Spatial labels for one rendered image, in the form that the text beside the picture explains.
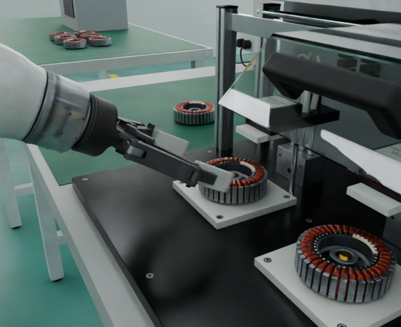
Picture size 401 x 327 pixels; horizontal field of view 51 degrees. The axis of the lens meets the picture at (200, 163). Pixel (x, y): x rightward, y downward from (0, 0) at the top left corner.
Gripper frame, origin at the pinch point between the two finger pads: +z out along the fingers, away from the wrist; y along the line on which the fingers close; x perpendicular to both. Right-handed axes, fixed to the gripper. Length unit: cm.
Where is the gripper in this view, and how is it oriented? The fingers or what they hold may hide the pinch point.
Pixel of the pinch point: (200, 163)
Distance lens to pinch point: 65.4
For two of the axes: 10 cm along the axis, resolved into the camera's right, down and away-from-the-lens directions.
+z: 7.6, 2.7, 5.9
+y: 4.8, 3.7, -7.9
